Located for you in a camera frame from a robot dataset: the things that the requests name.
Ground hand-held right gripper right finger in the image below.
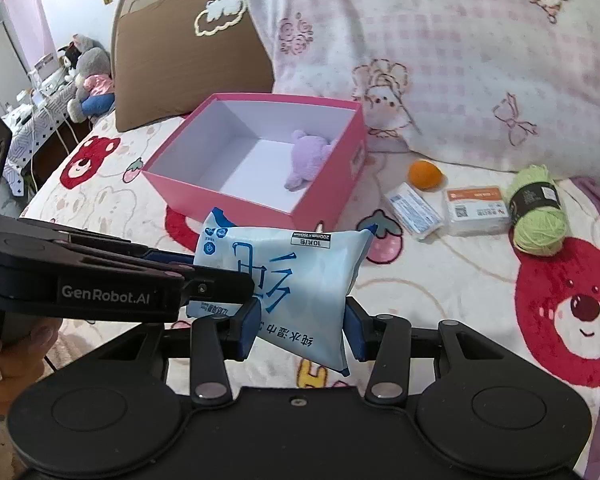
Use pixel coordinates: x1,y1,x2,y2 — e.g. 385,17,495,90
344,297,486,407

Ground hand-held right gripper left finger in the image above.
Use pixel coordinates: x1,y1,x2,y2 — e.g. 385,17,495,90
97,300,263,408

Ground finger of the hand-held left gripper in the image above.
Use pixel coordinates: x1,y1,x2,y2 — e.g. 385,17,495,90
17,217,196,275
182,269,257,309

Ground blue wet wipes packet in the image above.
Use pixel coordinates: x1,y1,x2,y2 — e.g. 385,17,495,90
186,206,378,376

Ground small white blue packet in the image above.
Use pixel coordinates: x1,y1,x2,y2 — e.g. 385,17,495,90
384,182,445,242

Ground pink cardboard box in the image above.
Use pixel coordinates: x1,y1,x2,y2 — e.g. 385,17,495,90
141,92,368,231

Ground purple plush toy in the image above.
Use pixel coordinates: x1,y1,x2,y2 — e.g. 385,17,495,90
285,130,338,192

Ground clear plastic box orange label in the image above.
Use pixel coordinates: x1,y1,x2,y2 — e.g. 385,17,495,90
442,186,511,237

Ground orange makeup sponge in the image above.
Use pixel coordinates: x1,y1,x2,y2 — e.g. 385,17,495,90
408,159,443,191

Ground green yarn ball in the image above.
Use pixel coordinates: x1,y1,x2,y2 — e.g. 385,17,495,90
509,164,570,257

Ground person's left hand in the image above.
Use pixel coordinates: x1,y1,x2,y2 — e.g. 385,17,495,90
0,317,61,416

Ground side table with patterned cloth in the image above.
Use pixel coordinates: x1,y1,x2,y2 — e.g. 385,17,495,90
2,80,88,196

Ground brown pillow with cloud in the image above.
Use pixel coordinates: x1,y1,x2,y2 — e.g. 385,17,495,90
115,0,276,132

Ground white appliance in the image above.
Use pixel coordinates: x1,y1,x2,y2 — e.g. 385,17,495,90
27,55,73,96

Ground grey plush toy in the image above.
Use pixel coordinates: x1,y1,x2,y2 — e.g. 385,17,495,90
67,35,116,123

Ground white wardrobe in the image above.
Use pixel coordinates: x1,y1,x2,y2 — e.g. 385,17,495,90
0,20,31,111

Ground black white plush toy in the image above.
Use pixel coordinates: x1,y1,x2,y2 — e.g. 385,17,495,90
57,42,83,78

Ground pink curtain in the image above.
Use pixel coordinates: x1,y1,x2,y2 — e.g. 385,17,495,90
0,0,61,68

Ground pink checked pillow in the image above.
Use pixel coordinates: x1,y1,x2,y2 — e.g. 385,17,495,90
242,0,600,183

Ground white cable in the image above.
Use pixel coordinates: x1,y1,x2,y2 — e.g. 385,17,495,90
27,110,81,191

